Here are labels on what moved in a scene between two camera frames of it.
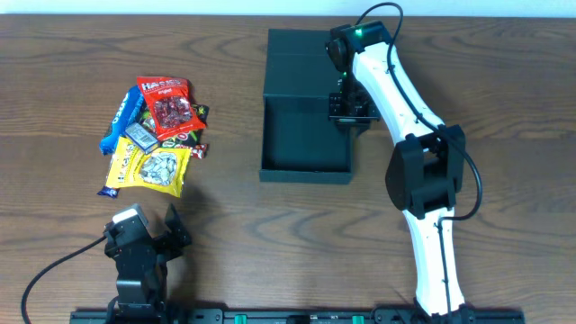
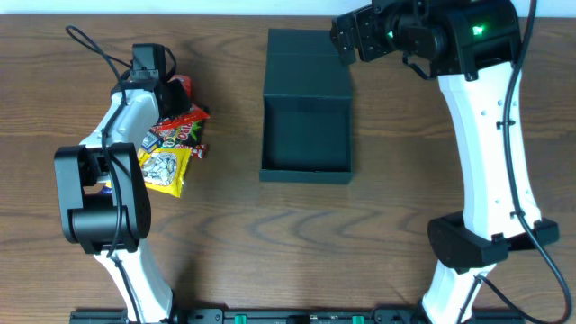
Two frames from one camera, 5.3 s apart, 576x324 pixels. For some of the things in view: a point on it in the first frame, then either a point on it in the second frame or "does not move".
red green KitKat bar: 200,150 does not move
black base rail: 295,317 does not move
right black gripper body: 353,117 → 344,38
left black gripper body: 166,249 → 177,97
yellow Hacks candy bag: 162,169 does not move
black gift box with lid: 299,143 does not move
